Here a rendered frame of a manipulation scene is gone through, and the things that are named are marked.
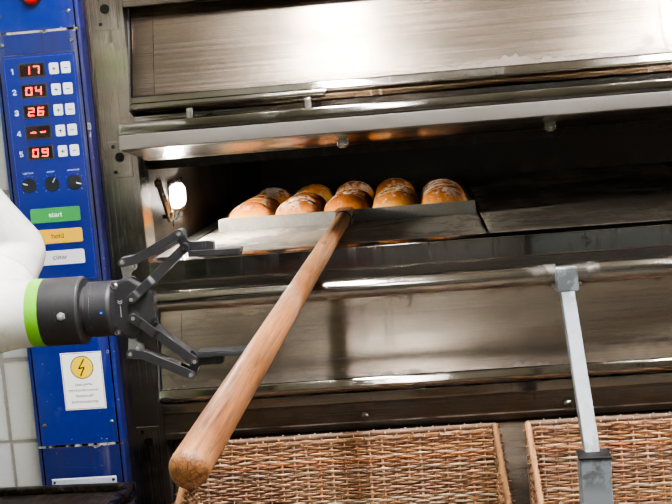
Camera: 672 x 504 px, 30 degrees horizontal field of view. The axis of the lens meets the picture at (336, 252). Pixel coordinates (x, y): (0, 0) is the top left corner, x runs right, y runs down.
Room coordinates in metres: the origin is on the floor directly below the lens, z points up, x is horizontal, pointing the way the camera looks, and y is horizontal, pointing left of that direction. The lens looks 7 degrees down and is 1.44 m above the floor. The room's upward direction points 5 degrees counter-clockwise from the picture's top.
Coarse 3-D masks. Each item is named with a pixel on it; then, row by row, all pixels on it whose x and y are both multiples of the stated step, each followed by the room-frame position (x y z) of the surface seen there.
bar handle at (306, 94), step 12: (216, 96) 2.12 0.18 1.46; (228, 96) 2.12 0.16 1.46; (240, 96) 2.11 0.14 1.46; (252, 96) 2.11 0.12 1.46; (264, 96) 2.11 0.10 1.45; (276, 96) 2.11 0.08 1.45; (288, 96) 2.11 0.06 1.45; (300, 96) 2.11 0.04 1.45; (312, 96) 2.10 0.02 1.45; (324, 96) 2.11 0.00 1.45; (132, 108) 2.13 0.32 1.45; (144, 108) 2.13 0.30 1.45; (156, 108) 2.13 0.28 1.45; (168, 108) 2.12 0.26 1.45; (180, 108) 2.13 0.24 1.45; (192, 108) 2.12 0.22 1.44
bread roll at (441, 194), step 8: (432, 192) 2.66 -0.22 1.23; (440, 192) 2.66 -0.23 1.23; (448, 192) 2.65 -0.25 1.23; (456, 192) 2.66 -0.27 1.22; (424, 200) 2.67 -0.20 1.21; (432, 200) 2.65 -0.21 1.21; (440, 200) 2.65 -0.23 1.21; (448, 200) 2.65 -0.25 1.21; (456, 200) 2.65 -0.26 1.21; (464, 200) 2.66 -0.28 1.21
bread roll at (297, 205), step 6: (294, 198) 2.71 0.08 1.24; (300, 198) 2.69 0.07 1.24; (282, 204) 2.69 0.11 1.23; (288, 204) 2.68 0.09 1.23; (294, 204) 2.68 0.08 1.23; (300, 204) 2.68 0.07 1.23; (306, 204) 2.68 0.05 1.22; (312, 204) 2.68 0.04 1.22; (282, 210) 2.68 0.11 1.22; (288, 210) 2.68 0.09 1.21; (294, 210) 2.67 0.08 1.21; (300, 210) 2.67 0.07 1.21; (306, 210) 2.67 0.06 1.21; (312, 210) 2.68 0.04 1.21; (318, 210) 2.69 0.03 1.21
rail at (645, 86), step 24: (456, 96) 2.04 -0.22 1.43; (480, 96) 2.04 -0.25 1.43; (504, 96) 2.04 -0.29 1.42; (528, 96) 2.03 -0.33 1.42; (552, 96) 2.03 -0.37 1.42; (576, 96) 2.03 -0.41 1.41; (168, 120) 2.08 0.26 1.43; (192, 120) 2.08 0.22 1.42; (216, 120) 2.07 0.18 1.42; (240, 120) 2.07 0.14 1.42; (264, 120) 2.07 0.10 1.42; (288, 120) 2.06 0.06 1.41
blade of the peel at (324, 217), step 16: (368, 208) 2.65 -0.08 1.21; (384, 208) 2.65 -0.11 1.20; (400, 208) 2.64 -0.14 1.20; (416, 208) 2.64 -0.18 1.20; (432, 208) 2.64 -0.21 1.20; (448, 208) 2.64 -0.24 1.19; (464, 208) 2.63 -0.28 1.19; (224, 224) 2.67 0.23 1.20; (240, 224) 2.67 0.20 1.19; (256, 224) 2.67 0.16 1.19; (272, 224) 2.67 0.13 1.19; (288, 224) 2.66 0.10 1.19; (304, 224) 2.66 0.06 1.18; (320, 224) 2.66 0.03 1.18
